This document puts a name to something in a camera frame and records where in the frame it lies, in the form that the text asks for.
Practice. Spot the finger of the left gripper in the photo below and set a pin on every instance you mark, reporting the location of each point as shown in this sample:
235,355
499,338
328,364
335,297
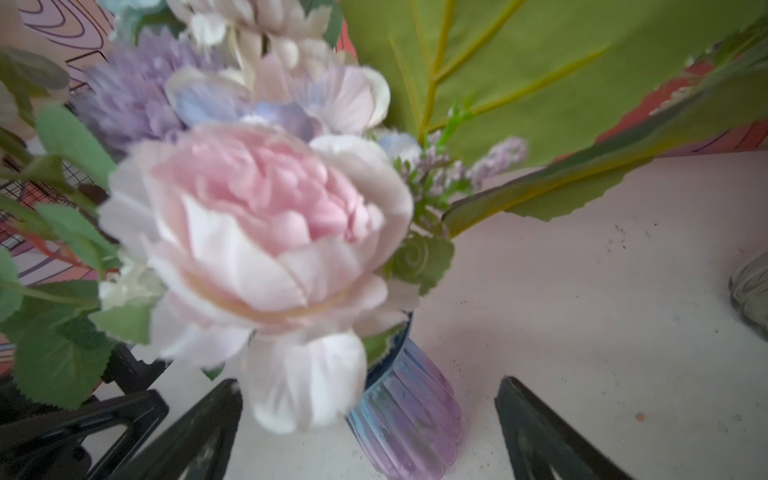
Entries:
50,446

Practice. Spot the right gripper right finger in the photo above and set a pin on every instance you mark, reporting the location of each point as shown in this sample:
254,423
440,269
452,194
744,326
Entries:
541,445

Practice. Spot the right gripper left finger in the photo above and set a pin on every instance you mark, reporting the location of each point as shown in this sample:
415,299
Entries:
197,446

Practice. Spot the purple glass vase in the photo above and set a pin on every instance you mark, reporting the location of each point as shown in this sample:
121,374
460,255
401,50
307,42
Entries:
407,422

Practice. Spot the clear glass vase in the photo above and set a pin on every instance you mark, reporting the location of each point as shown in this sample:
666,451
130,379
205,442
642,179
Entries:
748,293

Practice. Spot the blue hydrangea flower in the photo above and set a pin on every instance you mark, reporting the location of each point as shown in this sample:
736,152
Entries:
595,88

